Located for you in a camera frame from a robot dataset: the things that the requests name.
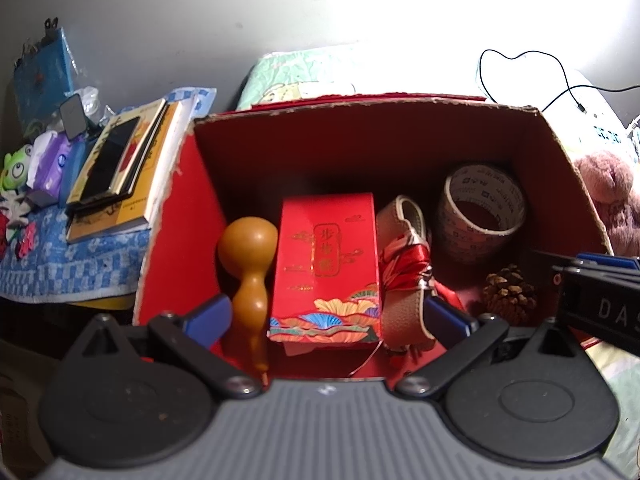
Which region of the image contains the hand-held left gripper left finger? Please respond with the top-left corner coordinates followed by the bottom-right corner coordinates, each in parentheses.
top-left (70, 293), bottom-right (263, 401)

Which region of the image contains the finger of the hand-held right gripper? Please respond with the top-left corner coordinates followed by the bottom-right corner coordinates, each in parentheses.
top-left (529, 248), bottom-right (640, 322)
top-left (574, 253), bottom-right (640, 271)

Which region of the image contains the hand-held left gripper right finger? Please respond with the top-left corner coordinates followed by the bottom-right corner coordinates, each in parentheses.
top-left (395, 297), bottom-right (584, 399)

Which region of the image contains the brown pine cone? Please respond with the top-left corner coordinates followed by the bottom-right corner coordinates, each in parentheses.
top-left (482, 263), bottom-right (538, 327)

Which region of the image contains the brown wooden gourd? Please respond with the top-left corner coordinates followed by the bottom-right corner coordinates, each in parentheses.
top-left (216, 216), bottom-right (278, 387)

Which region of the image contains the brown packing tape roll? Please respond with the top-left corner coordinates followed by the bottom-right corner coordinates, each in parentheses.
top-left (434, 161), bottom-right (528, 266)

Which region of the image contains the small red gift box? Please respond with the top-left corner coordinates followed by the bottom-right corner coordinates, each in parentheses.
top-left (267, 192), bottom-right (384, 347)

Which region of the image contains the large red cardboard box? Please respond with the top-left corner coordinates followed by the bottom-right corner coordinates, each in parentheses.
top-left (132, 93), bottom-right (616, 382)

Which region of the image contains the pink plush toy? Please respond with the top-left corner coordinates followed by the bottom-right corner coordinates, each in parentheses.
top-left (572, 149), bottom-right (640, 257)

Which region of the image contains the blue checkered cloth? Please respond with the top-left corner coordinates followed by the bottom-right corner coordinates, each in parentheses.
top-left (0, 87), bottom-right (219, 307)

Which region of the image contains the stack of books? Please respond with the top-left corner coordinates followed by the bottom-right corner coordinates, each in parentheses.
top-left (65, 102), bottom-right (184, 245)

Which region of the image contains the yellow red cover book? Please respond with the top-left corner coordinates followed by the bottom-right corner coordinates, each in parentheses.
top-left (65, 99), bottom-right (169, 212)

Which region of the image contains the blue tissue pack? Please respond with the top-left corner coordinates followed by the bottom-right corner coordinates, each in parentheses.
top-left (59, 139), bottom-right (89, 207)

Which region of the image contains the small grey box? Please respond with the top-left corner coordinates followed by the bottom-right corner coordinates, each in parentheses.
top-left (27, 189), bottom-right (59, 209)

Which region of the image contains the red white fabric toy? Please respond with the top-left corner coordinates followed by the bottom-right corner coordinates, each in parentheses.
top-left (0, 194), bottom-right (39, 262)

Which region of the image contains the brown cardboard carton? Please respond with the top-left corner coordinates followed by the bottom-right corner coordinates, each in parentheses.
top-left (0, 385), bottom-right (52, 477)

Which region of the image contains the purple tissue pack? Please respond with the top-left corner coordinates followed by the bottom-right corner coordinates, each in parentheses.
top-left (29, 131), bottom-right (77, 197)

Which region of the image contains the small dark rectangular mirror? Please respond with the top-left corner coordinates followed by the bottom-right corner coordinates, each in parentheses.
top-left (58, 93), bottom-right (92, 139)

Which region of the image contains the green alien plush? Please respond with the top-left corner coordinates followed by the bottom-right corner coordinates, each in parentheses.
top-left (0, 143), bottom-right (34, 194)

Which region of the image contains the clear plastic bag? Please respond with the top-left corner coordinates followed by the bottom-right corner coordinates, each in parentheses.
top-left (75, 87), bottom-right (109, 122)

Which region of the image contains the blue plastic package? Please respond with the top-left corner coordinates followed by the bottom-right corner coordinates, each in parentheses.
top-left (12, 26), bottom-right (77, 134)

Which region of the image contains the black cable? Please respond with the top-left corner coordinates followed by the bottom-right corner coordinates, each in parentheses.
top-left (477, 48), bottom-right (640, 114)

